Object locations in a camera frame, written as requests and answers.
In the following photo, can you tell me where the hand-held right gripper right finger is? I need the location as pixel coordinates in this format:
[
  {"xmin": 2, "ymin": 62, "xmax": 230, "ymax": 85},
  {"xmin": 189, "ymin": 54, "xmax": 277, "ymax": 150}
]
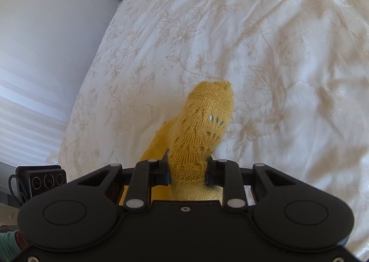
[{"xmin": 204, "ymin": 156, "xmax": 297, "ymax": 211}]

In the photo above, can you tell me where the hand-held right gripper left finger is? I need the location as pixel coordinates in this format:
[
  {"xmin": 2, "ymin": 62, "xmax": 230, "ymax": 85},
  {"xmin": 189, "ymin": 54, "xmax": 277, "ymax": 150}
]
[{"xmin": 76, "ymin": 149, "xmax": 171, "ymax": 211}]

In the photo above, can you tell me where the yellow knit sweater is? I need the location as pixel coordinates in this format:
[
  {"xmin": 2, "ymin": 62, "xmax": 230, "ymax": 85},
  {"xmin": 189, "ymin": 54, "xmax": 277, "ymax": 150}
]
[{"xmin": 118, "ymin": 80, "xmax": 235, "ymax": 205}]

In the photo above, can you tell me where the white floral bedspread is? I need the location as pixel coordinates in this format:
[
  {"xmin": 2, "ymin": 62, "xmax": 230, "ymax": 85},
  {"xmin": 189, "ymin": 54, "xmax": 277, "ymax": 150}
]
[{"xmin": 45, "ymin": 0, "xmax": 369, "ymax": 259}]

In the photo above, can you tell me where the black cable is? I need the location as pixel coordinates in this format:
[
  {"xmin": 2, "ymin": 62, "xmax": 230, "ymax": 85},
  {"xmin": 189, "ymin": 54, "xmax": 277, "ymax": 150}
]
[{"xmin": 8, "ymin": 174, "xmax": 28, "ymax": 207}]

